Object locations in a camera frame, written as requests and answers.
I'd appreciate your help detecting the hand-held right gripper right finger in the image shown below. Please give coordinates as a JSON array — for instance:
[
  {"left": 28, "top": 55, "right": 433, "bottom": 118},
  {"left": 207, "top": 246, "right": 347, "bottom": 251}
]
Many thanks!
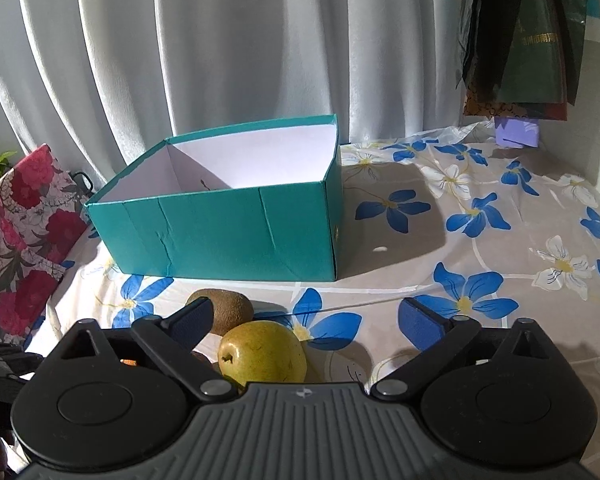
[{"left": 370, "top": 297, "right": 556, "bottom": 401}]

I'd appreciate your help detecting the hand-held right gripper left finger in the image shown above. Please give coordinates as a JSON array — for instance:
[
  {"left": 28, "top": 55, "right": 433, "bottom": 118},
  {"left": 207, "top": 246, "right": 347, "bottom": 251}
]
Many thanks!
[{"left": 45, "top": 297, "right": 233, "bottom": 401}]

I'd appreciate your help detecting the brown kiwi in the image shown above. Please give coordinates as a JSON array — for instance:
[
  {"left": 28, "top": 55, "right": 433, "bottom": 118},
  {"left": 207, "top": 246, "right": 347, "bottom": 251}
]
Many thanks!
[{"left": 186, "top": 288, "right": 254, "bottom": 337}]

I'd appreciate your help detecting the yellow-green pear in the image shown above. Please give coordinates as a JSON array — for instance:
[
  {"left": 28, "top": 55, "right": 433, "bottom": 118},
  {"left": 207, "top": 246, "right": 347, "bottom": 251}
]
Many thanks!
[{"left": 217, "top": 320, "right": 308, "bottom": 390}]

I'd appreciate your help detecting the teal cardboard box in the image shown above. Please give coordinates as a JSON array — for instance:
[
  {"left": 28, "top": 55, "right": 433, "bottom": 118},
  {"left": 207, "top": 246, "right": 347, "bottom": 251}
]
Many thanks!
[{"left": 84, "top": 114, "right": 343, "bottom": 282}]

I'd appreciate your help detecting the blue flower tablecloth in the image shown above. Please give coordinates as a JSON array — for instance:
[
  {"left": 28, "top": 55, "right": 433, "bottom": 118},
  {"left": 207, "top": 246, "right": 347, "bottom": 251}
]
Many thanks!
[{"left": 22, "top": 130, "right": 600, "bottom": 480}]

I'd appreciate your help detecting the red floral cloth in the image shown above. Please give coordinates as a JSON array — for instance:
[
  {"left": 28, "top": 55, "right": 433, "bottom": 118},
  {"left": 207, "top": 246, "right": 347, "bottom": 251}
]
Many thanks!
[{"left": 0, "top": 144, "right": 93, "bottom": 347}]

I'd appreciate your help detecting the purple paper box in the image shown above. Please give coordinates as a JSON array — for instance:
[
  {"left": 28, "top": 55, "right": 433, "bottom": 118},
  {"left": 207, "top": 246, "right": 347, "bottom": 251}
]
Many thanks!
[{"left": 494, "top": 116, "right": 541, "bottom": 149}]

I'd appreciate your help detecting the orange patterned bag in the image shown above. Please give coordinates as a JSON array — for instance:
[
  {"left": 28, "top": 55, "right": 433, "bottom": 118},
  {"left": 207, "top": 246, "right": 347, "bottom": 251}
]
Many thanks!
[{"left": 463, "top": 99, "right": 523, "bottom": 122}]

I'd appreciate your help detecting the white curtain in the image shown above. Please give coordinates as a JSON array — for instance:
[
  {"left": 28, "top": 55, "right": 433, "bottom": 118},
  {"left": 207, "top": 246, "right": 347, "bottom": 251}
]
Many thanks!
[{"left": 0, "top": 0, "right": 476, "bottom": 196}]

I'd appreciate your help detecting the dark green plastic bag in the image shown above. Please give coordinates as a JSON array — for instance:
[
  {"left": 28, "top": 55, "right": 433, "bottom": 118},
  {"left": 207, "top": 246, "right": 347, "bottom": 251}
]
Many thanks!
[{"left": 460, "top": 0, "right": 600, "bottom": 121}]

